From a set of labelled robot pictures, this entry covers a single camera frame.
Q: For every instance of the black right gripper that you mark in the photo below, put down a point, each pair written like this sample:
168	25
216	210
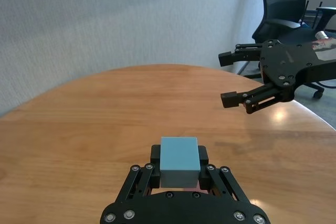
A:
288	61

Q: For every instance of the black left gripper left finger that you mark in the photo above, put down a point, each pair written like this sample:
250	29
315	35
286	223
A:
141	179

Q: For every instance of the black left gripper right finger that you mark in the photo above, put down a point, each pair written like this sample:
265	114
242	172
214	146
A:
220	182

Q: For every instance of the light blue cube block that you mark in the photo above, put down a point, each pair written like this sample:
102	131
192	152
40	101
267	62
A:
179	158

